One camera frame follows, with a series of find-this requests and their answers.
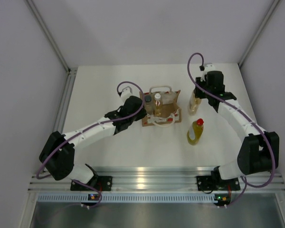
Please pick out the aluminium frame post left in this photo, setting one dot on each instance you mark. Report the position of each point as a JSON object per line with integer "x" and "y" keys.
{"x": 44, "y": 28}

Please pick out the aluminium frame post right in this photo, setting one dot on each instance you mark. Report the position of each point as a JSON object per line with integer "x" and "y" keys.
{"x": 273, "y": 6}

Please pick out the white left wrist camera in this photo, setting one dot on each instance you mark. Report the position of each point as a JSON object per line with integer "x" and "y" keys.
{"x": 126, "y": 93}

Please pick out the white slotted cable duct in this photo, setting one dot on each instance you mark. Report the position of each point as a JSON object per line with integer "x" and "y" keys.
{"x": 128, "y": 197}

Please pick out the yellow bottle red cap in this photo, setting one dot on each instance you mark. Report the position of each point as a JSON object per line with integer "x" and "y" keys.
{"x": 195, "y": 131}

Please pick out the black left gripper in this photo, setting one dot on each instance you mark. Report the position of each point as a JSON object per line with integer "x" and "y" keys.
{"x": 141, "y": 115}

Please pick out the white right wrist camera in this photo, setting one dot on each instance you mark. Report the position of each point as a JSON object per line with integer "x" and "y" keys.
{"x": 207, "y": 67}

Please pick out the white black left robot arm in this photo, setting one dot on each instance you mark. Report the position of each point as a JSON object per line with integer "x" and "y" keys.
{"x": 58, "y": 154}

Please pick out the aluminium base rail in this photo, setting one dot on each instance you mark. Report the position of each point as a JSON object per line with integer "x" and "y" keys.
{"x": 160, "y": 179}

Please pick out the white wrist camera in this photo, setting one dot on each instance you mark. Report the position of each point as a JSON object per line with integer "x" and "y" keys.
{"x": 207, "y": 67}
{"x": 126, "y": 93}

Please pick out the burlap watermelon print bag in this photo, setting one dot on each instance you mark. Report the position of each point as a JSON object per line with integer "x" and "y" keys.
{"x": 170, "y": 112}

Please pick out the clear bottle grey cap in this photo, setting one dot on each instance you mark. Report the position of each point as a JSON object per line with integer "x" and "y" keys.
{"x": 148, "y": 104}

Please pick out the amber bottle white cap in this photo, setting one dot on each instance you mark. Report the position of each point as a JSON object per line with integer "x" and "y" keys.
{"x": 157, "y": 104}
{"x": 193, "y": 104}

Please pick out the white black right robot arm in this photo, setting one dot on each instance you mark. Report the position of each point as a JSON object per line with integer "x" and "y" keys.
{"x": 259, "y": 151}

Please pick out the aluminium frame post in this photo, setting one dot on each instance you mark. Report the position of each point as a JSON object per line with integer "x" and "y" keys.
{"x": 273, "y": 6}
{"x": 44, "y": 28}

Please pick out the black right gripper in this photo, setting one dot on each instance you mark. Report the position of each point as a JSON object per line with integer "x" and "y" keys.
{"x": 199, "y": 82}

